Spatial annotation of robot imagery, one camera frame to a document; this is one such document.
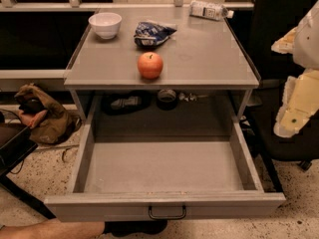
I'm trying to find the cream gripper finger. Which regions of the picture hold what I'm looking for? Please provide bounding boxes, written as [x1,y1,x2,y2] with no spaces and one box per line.
[273,69,319,138]
[271,28,296,54]

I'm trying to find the white ceramic bowl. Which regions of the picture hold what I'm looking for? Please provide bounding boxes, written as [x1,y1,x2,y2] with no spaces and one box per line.
[89,12,122,39]

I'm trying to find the person's bare leg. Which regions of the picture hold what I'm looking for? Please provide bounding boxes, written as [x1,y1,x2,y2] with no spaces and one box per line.
[0,219,105,239]

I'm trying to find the brown bag on floor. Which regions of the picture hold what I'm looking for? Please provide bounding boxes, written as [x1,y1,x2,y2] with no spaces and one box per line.
[14,84,76,144]

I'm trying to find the black sock shoe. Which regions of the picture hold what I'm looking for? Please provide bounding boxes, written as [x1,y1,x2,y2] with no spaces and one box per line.
[104,220,167,237]

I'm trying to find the blue chip bag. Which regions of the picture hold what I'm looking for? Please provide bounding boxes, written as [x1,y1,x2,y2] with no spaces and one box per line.
[134,21,177,47]

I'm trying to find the clear plastic water bottle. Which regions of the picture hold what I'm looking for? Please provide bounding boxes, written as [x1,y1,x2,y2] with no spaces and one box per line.
[189,0,234,21]

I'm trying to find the black headphones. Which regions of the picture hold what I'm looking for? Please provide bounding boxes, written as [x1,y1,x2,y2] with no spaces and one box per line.
[19,99,44,114]

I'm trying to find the black shoe under cabinet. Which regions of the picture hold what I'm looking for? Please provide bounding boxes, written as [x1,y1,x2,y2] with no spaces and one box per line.
[101,92,152,116]

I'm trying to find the red orange apple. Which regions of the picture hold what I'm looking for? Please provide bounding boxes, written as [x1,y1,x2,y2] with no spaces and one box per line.
[138,52,163,80]

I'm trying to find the black office chair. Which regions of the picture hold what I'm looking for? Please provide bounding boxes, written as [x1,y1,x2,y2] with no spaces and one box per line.
[229,0,319,169]

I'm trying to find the black drawer handle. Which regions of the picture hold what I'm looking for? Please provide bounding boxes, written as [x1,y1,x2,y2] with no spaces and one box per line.
[149,206,186,220]

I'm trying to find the grey open top drawer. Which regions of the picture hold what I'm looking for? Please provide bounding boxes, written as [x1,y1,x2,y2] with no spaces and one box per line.
[45,97,285,221]

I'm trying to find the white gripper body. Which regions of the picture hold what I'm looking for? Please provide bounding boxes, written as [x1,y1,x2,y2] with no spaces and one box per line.
[293,0,319,70]

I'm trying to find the black laptop case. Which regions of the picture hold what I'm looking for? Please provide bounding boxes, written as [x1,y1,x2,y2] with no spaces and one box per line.
[0,123,37,176]

